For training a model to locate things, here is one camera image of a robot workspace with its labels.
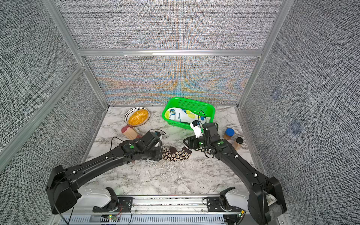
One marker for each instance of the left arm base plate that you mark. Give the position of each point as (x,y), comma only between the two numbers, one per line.
(122,204)

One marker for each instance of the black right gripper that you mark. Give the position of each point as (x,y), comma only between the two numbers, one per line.
(191,139)

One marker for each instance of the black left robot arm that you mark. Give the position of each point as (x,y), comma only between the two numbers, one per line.
(63,183)

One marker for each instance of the aluminium front rail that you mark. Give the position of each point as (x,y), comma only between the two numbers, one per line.
(146,203)

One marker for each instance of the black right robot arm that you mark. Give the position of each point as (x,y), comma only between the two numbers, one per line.
(265,199)

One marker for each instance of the white sock yellow dots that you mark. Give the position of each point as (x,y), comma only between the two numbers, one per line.
(184,116)

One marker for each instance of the green plastic basket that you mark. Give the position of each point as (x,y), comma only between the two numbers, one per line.
(196,107)

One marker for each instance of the jar with blue lid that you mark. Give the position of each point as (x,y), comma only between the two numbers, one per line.
(228,134)

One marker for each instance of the pink tan striped sock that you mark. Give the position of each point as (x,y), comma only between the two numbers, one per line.
(130,133)

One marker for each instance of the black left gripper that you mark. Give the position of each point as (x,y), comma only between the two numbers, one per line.
(159,155)

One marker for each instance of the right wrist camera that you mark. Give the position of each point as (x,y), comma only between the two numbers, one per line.
(196,126)

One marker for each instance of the patterned bowl with orange food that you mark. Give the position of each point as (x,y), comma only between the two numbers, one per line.
(137,116)

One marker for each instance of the dark floral sock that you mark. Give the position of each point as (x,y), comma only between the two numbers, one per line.
(173,155)

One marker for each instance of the jar with black lid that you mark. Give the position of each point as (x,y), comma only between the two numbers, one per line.
(237,144)

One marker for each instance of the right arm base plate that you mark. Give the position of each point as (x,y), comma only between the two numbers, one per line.
(213,204)

